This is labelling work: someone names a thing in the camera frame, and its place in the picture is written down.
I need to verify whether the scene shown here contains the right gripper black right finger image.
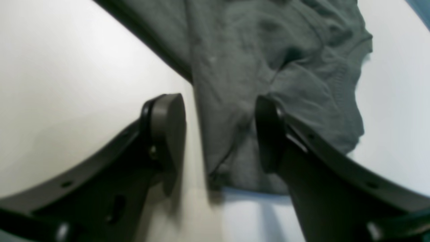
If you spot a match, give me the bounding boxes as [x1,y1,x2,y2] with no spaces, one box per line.
[255,95,430,242]

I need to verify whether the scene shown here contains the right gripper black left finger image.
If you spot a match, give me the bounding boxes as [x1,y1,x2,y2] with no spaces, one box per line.
[1,93,187,242]

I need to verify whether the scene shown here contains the dark grey T-shirt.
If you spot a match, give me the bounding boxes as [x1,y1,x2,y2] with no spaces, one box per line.
[97,0,372,195]

